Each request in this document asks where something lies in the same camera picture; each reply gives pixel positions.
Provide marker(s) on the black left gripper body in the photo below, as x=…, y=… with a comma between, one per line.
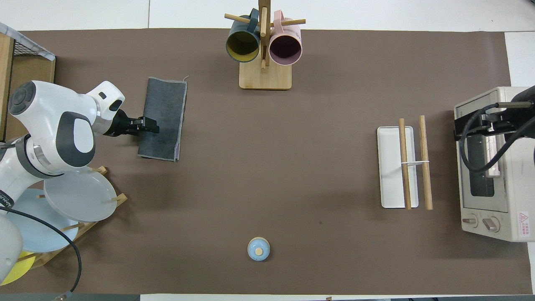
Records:
x=117, y=123

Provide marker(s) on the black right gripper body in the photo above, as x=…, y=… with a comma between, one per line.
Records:
x=526, y=113

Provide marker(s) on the purple and grey towel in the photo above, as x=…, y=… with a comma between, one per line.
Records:
x=165, y=104

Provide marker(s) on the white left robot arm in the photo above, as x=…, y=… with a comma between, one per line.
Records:
x=46, y=125

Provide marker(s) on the wooden plate rack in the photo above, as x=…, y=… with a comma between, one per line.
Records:
x=120, y=199

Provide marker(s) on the beige toaster oven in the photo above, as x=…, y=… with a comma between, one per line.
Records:
x=514, y=188

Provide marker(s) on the grey plate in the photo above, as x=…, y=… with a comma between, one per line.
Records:
x=83, y=196

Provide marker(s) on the wooden box with mesh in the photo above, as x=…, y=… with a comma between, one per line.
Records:
x=33, y=71

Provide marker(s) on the white marble-patterned sheet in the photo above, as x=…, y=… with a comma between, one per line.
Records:
x=33, y=45

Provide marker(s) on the dark teal mug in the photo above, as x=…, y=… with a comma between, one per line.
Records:
x=240, y=46

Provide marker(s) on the wooden mug tree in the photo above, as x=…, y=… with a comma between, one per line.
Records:
x=265, y=79

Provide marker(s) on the light blue plate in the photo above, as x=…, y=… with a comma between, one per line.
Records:
x=42, y=234

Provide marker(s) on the brown table mat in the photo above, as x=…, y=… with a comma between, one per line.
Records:
x=292, y=167

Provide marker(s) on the blue jar wooden knob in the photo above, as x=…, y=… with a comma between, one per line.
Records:
x=259, y=251

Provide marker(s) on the yellow plate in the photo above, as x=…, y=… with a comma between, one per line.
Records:
x=23, y=267

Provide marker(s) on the pink mug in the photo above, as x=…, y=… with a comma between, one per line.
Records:
x=292, y=31

